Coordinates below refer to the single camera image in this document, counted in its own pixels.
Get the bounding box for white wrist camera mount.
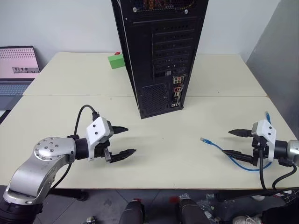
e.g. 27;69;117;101
85;116;115;162
251;119;278;162

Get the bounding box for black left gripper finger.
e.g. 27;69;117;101
110;148;137;164
113;126;129;135

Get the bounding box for black computer tower case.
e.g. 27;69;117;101
111;0;209;120

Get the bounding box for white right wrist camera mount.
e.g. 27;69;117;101
251;119;278;162

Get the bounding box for green box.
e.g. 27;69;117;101
107;54;126;70

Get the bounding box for blue ethernet cable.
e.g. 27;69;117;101
199;111;273;173

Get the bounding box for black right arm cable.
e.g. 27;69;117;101
258;142;299;196

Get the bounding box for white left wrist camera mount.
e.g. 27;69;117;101
85;116;115;162

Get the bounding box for white shoe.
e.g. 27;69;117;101
233;214;263;224

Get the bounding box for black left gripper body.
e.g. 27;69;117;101
94;126;117;163

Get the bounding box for open laptop with pink screen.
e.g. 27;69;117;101
0;45;41;111

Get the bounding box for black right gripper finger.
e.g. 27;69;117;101
222;150;255;166
228;128;253;138

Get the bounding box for grey partition panel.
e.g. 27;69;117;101
246;0;299;141

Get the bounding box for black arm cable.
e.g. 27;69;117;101
50;105;100;190
258;142;299;196

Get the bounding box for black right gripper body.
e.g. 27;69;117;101
251;135;269;167

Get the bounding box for dark rounded shape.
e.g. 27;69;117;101
120;199;146;224
178;198;208;224

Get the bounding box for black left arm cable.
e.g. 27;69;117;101
50;105;100;190

